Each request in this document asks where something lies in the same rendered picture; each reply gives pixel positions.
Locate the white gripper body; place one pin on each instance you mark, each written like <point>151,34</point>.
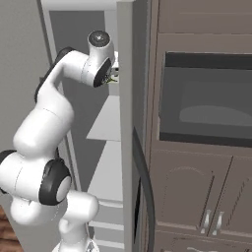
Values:
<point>115,70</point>

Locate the grey fridge body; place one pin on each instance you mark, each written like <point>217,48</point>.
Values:
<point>82,32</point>

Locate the brown cabinet housing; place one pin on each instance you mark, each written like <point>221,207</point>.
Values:
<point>197,42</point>

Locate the white fridge shelf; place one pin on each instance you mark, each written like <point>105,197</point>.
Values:
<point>108,124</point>
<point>108,177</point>

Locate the black built-in oven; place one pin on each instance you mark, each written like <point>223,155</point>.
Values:
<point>203,98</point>

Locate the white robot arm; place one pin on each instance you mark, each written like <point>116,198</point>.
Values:
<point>42,124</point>

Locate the white fridge drawer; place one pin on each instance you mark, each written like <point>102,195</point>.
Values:
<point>108,229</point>

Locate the brown plain cupboard door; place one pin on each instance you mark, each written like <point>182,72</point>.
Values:
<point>203,16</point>

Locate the brown drawer front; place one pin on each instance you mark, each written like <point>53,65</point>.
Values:
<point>170,241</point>

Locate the grey fridge door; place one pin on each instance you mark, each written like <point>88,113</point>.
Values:
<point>125,98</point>

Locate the brown arched cupboard door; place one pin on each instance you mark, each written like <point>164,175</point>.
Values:
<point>183,190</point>
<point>239,197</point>

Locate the small green item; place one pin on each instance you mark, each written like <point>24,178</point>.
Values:
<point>112,79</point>

